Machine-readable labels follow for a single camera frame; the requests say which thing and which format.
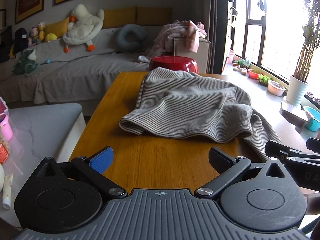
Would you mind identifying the red round stool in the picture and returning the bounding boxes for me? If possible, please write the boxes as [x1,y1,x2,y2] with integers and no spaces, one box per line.
[149,56,200,74]

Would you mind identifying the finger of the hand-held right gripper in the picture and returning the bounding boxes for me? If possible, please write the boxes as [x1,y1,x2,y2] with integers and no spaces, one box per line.
[306,137,320,153]
[264,140,320,165]

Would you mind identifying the yellow duck doll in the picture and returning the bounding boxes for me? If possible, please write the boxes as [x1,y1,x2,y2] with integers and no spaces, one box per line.
[37,22,47,43]

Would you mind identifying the potted palm white pot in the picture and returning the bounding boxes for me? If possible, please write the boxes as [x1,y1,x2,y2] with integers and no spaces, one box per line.
[286,0,320,107]

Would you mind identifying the white goose plush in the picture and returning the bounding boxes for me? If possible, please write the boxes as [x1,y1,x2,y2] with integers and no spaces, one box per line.
[62,4,105,53]

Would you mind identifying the grey striped garment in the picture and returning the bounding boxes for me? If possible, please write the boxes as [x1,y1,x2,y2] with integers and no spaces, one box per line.
[119,67,284,163]

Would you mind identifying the small wooden stool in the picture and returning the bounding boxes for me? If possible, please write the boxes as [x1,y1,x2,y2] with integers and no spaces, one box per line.
[279,100,309,130]

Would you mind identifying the yellow cushion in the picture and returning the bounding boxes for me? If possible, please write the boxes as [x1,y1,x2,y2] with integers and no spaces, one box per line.
[102,6,137,29]
[45,17,70,38]
[136,6,173,27]

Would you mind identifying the white cream tube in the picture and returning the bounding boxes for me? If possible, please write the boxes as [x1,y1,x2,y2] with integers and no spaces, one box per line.
[2,174,14,209]

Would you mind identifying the pink doll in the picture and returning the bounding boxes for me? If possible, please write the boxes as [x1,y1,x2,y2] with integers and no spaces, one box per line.
[28,27,40,47]

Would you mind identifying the small potted succulents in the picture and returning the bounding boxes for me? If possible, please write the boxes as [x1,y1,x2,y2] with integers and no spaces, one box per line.
[306,91,320,105]

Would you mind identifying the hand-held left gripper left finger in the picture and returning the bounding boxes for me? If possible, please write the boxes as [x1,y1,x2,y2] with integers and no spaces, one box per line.
[41,146,128,200]

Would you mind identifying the grey ottoman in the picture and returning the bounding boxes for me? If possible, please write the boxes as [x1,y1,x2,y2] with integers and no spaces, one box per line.
[0,102,85,228]

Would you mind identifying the black plush toy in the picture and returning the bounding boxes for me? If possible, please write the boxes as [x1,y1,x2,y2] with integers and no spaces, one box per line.
[12,27,28,55]

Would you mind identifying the grey covered sofa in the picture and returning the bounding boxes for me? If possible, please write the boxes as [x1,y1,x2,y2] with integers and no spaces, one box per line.
[0,6,212,105]

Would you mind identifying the pink patterned blanket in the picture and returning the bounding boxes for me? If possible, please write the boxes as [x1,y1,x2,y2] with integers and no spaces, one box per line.
[150,20,208,58]

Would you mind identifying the person's right hand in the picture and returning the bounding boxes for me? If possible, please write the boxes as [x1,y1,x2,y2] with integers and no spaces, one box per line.
[306,192,320,215]

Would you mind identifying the pink cup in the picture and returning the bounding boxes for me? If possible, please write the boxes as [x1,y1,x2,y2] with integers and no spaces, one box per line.
[0,114,13,142]

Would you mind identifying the pink bowl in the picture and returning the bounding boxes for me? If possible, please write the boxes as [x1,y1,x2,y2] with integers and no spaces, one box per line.
[267,80,287,96]

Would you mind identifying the green dinosaur plush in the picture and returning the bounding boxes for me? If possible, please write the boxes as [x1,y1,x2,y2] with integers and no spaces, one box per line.
[12,49,40,77]

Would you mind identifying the grey neck pillow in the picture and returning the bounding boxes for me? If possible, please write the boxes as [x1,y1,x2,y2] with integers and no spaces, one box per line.
[115,24,148,53]

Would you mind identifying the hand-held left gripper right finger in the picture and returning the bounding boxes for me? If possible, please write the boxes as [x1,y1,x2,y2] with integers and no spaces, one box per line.
[195,147,288,199]

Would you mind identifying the teal basin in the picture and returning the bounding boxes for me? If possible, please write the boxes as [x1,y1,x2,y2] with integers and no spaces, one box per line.
[303,106,320,132]

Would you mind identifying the snack packet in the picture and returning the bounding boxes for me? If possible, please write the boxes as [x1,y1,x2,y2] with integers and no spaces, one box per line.
[0,97,10,165]

